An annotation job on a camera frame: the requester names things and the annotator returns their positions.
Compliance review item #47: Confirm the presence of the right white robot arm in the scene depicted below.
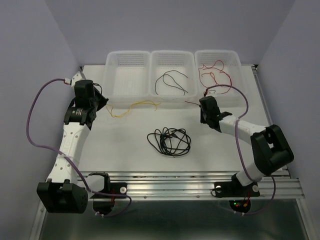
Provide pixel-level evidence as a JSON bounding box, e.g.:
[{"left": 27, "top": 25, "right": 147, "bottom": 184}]
[{"left": 199, "top": 96, "right": 294, "bottom": 198}]

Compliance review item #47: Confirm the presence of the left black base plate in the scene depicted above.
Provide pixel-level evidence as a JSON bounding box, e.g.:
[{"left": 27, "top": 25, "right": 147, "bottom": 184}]
[{"left": 88, "top": 182, "right": 128, "bottom": 199}]

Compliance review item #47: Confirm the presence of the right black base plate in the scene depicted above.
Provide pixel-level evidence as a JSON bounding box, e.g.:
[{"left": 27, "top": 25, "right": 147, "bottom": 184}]
[{"left": 211, "top": 181, "right": 260, "bottom": 198}]

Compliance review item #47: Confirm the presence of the thin black wire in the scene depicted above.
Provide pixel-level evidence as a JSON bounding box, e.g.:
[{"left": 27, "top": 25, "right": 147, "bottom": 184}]
[{"left": 154, "top": 71, "right": 190, "bottom": 96}]

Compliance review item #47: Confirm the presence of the yellow orange wire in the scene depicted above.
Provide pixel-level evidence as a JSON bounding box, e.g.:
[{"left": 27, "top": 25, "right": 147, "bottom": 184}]
[{"left": 105, "top": 99, "right": 161, "bottom": 119}]

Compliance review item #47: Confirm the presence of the left white plastic basket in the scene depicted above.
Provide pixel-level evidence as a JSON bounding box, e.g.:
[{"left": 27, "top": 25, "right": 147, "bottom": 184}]
[{"left": 102, "top": 50, "right": 151, "bottom": 103}]

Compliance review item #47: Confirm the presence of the thick black cable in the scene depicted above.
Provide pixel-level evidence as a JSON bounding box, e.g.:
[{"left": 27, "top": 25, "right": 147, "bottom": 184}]
[{"left": 146, "top": 126, "right": 193, "bottom": 158}]

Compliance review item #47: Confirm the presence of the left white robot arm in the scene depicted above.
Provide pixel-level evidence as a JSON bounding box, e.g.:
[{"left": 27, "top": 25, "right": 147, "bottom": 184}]
[{"left": 36, "top": 79, "right": 108, "bottom": 214}]

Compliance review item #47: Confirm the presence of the middle white plastic basket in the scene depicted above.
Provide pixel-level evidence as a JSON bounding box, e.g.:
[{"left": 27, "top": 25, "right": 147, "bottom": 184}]
[{"left": 148, "top": 50, "right": 198, "bottom": 103}]

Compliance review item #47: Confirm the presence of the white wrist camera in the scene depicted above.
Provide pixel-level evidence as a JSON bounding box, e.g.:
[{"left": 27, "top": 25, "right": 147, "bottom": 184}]
[
  {"left": 64, "top": 71, "right": 86, "bottom": 88},
  {"left": 203, "top": 88, "right": 217, "bottom": 97}
]

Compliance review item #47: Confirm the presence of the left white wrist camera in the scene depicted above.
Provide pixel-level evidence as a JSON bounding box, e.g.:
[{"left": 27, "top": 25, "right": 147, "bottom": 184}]
[{"left": 64, "top": 71, "right": 86, "bottom": 88}]

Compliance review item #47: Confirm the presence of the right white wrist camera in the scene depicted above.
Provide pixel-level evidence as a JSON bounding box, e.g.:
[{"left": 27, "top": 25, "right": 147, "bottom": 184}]
[{"left": 203, "top": 88, "right": 217, "bottom": 97}]

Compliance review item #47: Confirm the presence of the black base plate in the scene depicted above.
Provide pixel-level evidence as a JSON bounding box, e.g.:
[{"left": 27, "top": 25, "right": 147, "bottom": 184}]
[
  {"left": 211, "top": 181, "right": 260, "bottom": 198},
  {"left": 88, "top": 182, "right": 128, "bottom": 199}
]

